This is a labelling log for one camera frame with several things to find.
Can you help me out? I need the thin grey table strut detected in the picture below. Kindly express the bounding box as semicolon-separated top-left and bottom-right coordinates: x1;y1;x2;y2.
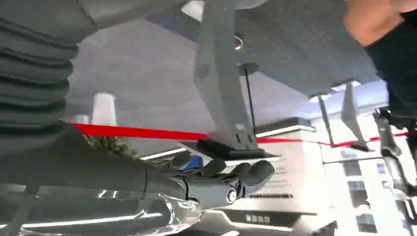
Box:
317;94;337;148

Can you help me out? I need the red barrier tape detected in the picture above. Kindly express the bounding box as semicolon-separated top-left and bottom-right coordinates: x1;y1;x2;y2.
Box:
71;122;410;148

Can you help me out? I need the blue object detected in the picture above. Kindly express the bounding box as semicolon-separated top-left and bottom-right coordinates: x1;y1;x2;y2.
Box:
184;155;205;171

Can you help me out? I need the person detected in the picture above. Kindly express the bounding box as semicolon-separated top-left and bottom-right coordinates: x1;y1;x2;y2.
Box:
364;9;417;131

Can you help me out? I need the white pillar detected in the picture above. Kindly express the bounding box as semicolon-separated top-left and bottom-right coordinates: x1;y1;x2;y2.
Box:
91;92;117;127

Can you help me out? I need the black and silver chair base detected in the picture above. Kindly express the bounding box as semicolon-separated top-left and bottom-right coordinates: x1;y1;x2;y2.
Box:
373;108;417;197

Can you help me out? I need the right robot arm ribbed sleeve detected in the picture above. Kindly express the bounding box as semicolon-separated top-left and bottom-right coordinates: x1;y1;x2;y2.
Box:
0;0;188;158

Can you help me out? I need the grey table leg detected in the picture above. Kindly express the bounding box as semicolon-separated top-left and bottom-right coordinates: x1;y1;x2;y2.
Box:
178;0;280;161
340;83;372;153

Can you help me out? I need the green plant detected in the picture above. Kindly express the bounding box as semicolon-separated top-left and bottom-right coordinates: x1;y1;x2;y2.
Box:
86;136;138;159

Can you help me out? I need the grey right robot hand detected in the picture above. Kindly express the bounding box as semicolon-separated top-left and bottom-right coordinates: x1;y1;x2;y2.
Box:
0;123;276;236

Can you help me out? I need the black cable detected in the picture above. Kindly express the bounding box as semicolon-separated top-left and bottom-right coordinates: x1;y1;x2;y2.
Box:
239;63;260;135

